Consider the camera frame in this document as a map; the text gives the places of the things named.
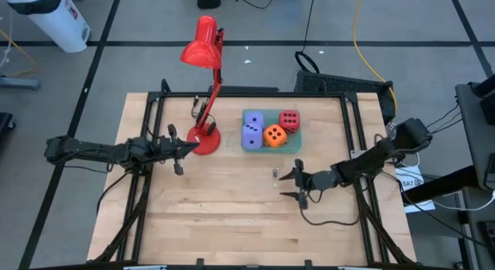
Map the orange foam die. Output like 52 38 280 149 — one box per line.
262 124 288 149

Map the red foam die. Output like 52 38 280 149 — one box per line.
278 109 302 135

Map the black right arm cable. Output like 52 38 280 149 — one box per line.
299 188 361 227

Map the grey floor stand base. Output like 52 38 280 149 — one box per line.
0 76 42 91

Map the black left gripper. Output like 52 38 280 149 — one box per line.
154 124 200 176

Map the black lamp power cord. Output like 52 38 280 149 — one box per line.
191 94 217 136

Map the grey desk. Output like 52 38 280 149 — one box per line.
455 74 495 192

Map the white paper label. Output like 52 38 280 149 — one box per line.
394 165 436 214

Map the black hanging cable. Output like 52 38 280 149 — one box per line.
295 0 322 74

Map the purple foam die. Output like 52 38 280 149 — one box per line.
244 111 266 130
241 123 264 152

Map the yellow cable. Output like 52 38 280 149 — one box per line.
352 0 398 111

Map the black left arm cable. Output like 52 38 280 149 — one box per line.
96 171 131 216

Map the black mesh computer case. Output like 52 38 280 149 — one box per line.
293 70 396 125

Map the white cylindrical bin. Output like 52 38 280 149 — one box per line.
3 0 93 53

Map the black floor cable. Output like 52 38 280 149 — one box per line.
220 0 279 10

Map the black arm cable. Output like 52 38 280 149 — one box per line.
299 188 361 227
96 171 131 216

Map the black aluminium rig frame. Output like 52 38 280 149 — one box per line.
92 78 417 270

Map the black caster wheel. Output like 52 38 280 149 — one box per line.
0 111 16 138

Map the white cable bundle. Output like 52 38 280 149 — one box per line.
394 149 422 169

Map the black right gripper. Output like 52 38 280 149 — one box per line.
278 158 337 211

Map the red desk lamp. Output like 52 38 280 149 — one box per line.
180 15 225 156

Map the teal translucent plastic tray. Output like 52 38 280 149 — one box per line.
241 108 303 154

